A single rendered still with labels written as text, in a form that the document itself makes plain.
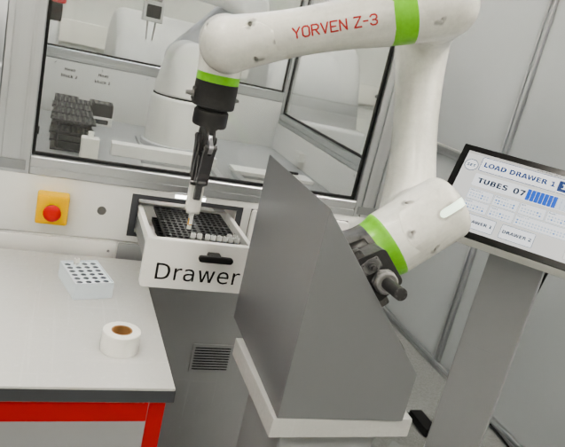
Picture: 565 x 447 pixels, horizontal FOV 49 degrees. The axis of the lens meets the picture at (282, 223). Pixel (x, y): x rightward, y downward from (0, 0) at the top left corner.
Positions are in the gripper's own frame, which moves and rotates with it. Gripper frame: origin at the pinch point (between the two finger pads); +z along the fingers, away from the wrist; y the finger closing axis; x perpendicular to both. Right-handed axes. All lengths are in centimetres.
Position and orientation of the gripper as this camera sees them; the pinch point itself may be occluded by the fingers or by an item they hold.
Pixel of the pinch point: (194, 197)
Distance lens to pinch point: 140.4
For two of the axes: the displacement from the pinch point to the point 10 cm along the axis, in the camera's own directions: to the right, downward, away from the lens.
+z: -2.3, 9.3, 2.9
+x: 9.3, 1.1, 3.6
